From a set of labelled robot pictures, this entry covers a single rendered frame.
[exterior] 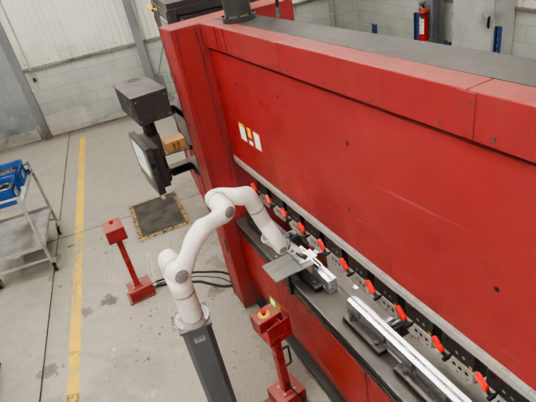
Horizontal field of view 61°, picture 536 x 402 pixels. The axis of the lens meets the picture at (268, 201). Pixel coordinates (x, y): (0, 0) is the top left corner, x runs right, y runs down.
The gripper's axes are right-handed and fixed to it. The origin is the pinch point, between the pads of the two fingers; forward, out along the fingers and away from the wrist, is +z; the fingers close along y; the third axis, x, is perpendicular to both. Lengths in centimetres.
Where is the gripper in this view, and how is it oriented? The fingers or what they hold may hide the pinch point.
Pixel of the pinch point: (301, 254)
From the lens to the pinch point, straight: 277.5
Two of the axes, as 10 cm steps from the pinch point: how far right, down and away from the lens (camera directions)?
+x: -5.6, 8.3, 0.9
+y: -4.6, -3.9, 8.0
